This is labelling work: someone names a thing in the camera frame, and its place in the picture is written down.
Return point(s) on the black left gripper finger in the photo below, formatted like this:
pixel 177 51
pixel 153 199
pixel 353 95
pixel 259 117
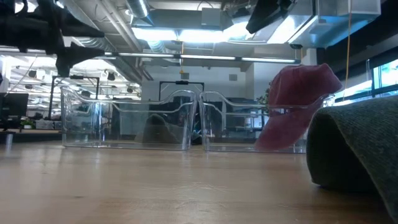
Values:
pixel 77 29
pixel 66 57

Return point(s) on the clear plastic bin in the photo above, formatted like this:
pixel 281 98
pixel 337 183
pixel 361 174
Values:
pixel 230 124
pixel 93 124

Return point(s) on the window with black frame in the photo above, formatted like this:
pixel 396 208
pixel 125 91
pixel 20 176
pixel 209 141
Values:
pixel 384 77

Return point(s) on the grey-green knit beanie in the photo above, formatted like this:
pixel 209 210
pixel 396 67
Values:
pixel 357 146

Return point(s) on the dull brown hat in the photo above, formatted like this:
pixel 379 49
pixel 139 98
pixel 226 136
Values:
pixel 161 130

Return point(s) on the black rectangular frame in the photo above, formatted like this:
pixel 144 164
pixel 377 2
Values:
pixel 182 82

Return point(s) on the wooden office desk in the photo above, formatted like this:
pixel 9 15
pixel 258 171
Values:
pixel 31 135

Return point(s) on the round silver ceiling duct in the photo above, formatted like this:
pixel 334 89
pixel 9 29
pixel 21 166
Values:
pixel 138 7

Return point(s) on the long ceiling light strip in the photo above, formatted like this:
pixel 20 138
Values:
pixel 205 57

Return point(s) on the small plant in white pot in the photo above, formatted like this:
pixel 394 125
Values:
pixel 28 124

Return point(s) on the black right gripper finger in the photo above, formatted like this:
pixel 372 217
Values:
pixel 267 14

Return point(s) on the black computer monitor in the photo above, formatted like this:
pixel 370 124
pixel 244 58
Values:
pixel 14 105

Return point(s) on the grey ceiling box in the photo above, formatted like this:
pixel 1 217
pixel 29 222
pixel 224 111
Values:
pixel 211 17

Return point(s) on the large rectangular metal duct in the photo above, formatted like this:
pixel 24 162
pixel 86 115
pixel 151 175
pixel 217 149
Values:
pixel 326 21

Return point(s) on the red baseball cap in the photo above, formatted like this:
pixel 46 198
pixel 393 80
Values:
pixel 295 93

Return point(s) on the black metal frame stand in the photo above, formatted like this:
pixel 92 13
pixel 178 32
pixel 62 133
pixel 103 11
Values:
pixel 74 77

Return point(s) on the green leafy plant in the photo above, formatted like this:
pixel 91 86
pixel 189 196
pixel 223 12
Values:
pixel 264 98

